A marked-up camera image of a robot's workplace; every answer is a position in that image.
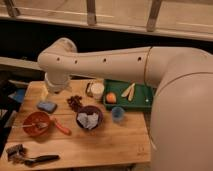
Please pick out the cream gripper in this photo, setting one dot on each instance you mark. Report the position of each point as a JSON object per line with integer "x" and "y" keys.
{"x": 50, "y": 89}

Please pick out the dark red grape bunch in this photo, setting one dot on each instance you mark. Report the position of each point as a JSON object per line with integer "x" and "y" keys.
{"x": 74, "y": 102}

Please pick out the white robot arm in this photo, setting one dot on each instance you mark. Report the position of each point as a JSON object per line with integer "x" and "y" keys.
{"x": 181, "y": 128}

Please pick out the white paper cup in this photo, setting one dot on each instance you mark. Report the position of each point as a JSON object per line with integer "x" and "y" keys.
{"x": 97, "y": 90}

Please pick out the blue plastic cup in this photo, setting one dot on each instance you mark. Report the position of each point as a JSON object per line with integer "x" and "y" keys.
{"x": 117, "y": 113}

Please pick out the blue sponge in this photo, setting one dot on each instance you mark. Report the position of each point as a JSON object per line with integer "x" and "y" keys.
{"x": 47, "y": 106}

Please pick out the blue object at table edge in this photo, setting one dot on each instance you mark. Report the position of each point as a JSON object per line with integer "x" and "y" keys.
{"x": 18, "y": 95}

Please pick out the orange red bowl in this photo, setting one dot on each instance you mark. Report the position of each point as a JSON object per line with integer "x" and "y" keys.
{"x": 36, "y": 117}

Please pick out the spoon in red bowl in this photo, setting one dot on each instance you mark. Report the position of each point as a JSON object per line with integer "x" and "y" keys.
{"x": 39, "y": 125}

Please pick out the dark purple bowl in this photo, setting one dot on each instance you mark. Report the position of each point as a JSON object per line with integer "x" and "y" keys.
{"x": 90, "y": 110}

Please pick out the crumpled grey cloth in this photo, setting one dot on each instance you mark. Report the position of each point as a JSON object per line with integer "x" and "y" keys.
{"x": 88, "y": 121}

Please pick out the orange fruit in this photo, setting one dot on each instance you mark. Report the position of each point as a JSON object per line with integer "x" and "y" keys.
{"x": 111, "y": 97}

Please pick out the wooden banana slice pieces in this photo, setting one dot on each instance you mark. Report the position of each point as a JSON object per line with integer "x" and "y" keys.
{"x": 129, "y": 92}

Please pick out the green plastic tray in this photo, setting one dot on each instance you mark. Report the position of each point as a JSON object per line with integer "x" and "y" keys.
{"x": 142, "y": 99}

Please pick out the orange handled tool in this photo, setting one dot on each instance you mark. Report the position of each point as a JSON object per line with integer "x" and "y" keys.
{"x": 60, "y": 127}

